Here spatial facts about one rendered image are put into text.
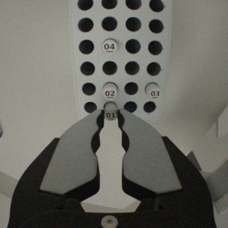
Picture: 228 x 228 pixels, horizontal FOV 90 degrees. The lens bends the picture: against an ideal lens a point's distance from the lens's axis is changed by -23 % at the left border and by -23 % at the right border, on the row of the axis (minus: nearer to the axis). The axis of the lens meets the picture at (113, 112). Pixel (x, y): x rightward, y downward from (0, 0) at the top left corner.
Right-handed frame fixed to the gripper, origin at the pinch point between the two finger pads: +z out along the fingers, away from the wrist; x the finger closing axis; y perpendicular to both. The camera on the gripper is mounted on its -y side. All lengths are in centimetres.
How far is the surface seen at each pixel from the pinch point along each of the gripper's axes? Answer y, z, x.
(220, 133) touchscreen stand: 74, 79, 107
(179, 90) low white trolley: 0.3, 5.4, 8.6
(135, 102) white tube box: 0.7, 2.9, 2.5
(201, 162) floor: 122, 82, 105
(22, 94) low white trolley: 0.3, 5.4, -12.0
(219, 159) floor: 122, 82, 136
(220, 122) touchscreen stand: 60, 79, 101
